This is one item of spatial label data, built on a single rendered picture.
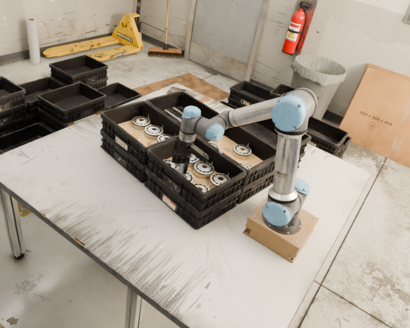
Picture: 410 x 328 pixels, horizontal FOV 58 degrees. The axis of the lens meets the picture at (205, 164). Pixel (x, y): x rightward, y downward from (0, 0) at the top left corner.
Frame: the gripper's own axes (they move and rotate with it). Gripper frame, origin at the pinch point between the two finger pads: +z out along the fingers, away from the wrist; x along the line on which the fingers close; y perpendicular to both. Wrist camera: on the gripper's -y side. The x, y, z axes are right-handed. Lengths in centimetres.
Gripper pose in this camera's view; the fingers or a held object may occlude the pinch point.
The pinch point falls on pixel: (184, 174)
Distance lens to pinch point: 178.9
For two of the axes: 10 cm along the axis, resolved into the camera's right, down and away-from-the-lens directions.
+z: -1.9, 8.1, 5.6
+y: -9.8, -1.6, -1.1
